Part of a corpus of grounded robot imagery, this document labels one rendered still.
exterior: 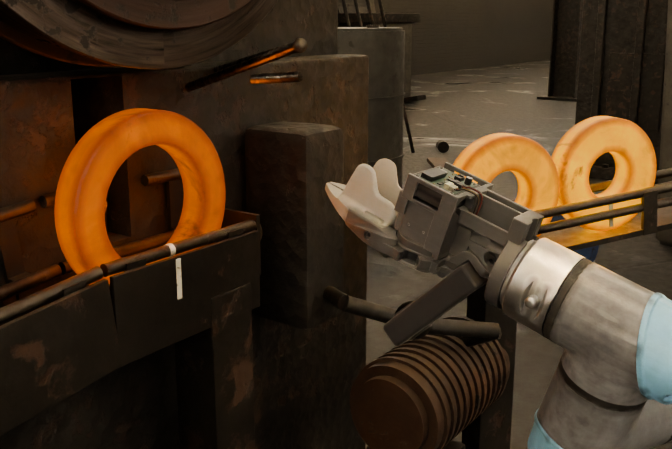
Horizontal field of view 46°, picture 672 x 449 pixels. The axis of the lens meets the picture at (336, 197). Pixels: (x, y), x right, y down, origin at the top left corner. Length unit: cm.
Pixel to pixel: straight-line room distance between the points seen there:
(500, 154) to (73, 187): 53
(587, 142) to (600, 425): 47
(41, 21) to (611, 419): 55
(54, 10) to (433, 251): 37
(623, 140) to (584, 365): 49
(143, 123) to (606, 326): 43
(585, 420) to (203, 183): 42
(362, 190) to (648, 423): 32
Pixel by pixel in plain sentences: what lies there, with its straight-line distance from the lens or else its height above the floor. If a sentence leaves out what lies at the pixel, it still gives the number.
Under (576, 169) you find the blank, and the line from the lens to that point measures 107.
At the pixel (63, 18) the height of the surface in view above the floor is 92.
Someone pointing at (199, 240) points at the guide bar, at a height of 71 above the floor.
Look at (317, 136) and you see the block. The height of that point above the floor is 79.
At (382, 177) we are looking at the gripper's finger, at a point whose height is 77.
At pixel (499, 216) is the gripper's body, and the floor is 76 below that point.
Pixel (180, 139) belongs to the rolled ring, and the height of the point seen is 81.
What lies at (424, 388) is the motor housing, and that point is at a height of 52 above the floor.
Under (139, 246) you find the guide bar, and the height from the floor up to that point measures 70.
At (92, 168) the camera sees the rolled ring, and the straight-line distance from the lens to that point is 71.
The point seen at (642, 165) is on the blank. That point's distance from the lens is 113.
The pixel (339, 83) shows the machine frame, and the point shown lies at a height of 84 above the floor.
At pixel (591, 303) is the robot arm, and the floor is 71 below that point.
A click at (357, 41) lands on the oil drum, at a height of 83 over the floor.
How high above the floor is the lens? 92
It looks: 13 degrees down
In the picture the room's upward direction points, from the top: straight up
